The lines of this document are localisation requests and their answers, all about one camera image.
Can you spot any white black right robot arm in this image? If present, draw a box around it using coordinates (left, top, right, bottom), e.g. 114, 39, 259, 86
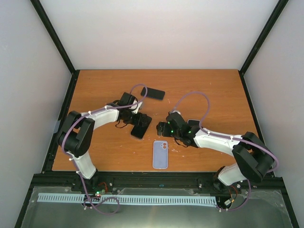
156, 112, 278, 186

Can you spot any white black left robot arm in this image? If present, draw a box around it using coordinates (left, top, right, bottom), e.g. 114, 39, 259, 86
57, 92, 152, 191

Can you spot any lavender plain phone case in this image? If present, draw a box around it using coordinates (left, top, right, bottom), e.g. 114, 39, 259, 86
152, 141, 169, 169

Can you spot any blue-edged black phone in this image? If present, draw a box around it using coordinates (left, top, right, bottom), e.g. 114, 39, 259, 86
141, 87, 165, 101

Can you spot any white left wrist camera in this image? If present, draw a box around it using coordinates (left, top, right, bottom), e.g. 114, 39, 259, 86
130, 101, 143, 114

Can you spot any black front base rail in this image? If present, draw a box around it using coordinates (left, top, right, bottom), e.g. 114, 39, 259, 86
33, 171, 285, 198

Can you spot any black left side rail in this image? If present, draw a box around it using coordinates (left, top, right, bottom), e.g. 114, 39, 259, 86
41, 70, 80, 173

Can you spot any black right side rail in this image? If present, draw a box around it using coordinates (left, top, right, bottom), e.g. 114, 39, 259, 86
238, 70, 276, 177

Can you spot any light blue slotted cable duct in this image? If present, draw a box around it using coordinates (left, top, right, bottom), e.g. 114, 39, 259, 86
37, 193, 217, 207

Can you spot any black left rear frame post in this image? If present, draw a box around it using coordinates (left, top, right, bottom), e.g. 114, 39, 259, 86
30, 0, 76, 75

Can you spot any black frame post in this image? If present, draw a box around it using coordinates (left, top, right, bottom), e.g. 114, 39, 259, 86
30, 0, 76, 75
239, 0, 289, 77

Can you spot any black right rear frame post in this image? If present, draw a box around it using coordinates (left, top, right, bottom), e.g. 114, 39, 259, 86
239, 0, 289, 77

